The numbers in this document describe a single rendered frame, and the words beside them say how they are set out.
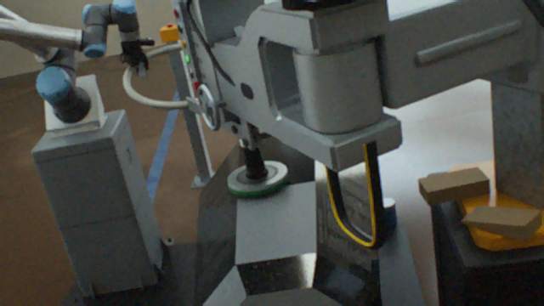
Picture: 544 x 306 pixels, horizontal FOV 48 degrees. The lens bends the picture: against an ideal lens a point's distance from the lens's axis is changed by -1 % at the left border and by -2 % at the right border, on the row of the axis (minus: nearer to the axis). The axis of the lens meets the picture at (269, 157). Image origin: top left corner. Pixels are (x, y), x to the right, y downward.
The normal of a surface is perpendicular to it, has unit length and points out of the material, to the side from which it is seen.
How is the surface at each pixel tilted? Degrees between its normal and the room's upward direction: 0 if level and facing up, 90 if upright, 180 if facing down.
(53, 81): 52
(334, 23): 90
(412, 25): 90
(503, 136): 90
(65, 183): 90
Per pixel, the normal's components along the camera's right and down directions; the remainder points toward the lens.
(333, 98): -0.24, 0.43
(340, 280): 0.46, -0.40
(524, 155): -0.88, 0.32
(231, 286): -0.69, -0.22
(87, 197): 0.04, 0.39
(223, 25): 0.44, 0.28
